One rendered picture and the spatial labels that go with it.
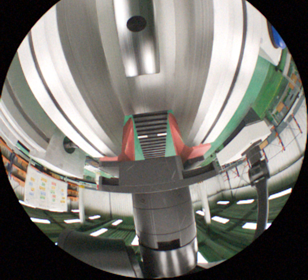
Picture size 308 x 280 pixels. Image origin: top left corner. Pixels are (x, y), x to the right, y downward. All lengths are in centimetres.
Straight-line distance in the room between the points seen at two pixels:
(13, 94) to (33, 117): 5
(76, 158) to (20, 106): 13
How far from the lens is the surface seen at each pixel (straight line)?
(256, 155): 52
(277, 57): 17
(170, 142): 24
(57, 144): 17
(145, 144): 19
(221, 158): 58
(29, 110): 15
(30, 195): 310
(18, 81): 16
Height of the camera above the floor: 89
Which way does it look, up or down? 40 degrees down
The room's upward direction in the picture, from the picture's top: 172 degrees clockwise
